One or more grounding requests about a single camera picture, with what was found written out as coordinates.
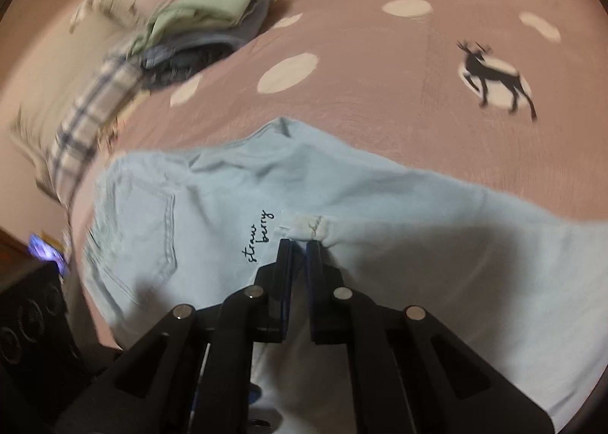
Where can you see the plaid pillow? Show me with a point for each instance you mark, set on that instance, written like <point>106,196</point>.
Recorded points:
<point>90,115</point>

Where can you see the grey-blue folded garment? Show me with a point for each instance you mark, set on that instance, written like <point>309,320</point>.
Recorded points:
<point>209,42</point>

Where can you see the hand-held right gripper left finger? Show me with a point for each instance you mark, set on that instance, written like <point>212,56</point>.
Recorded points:
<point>280,272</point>

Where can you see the dark folded garment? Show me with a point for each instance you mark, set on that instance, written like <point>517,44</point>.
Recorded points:
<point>180,69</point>

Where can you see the mauve polka dot blanket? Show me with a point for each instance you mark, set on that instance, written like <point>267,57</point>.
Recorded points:
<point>380,58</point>

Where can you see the green folded garment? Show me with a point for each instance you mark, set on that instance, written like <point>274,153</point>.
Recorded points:
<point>213,1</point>

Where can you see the light blue strawberry pants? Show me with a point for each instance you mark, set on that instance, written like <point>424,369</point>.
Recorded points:
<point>380,206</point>

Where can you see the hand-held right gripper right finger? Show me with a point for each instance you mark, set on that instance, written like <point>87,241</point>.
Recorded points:
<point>316,272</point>

